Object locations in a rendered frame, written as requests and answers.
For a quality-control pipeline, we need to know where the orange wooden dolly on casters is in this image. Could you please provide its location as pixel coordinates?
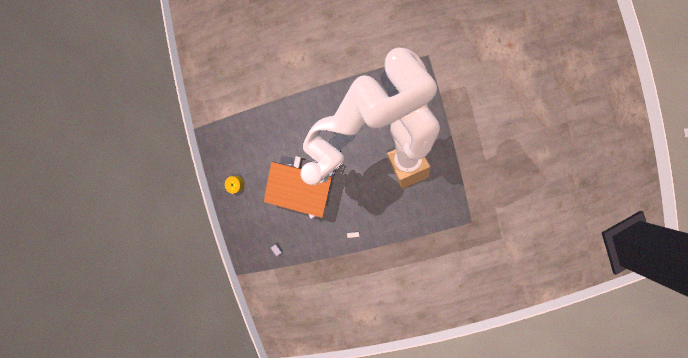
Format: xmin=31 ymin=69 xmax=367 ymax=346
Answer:
xmin=264 ymin=162 xmax=335 ymax=218

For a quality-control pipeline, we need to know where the yellow short cylinder with center hole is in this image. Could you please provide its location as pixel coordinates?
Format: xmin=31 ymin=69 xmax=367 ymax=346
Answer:
xmin=225 ymin=176 xmax=244 ymax=193

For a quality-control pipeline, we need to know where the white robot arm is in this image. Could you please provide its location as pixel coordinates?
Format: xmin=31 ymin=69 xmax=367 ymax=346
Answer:
xmin=294 ymin=48 xmax=440 ymax=185

